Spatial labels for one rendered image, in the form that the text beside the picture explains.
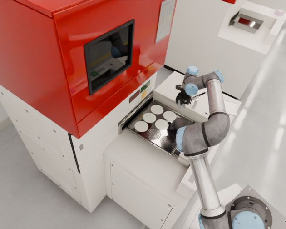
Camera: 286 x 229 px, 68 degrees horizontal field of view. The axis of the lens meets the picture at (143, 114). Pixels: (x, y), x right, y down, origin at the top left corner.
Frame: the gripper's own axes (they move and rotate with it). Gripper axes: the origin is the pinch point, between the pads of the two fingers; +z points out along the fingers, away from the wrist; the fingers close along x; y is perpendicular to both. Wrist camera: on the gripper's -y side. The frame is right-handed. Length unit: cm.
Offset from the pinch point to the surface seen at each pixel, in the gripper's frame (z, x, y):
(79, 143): -13, -72, 28
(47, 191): 99, -112, -2
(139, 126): 8.6, -31.6, 6.1
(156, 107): 8.5, -13.0, -9.6
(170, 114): 8.5, -4.7, -0.2
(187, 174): 3, -15, 51
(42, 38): -73, -76, 28
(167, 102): 7.3, -3.7, -11.8
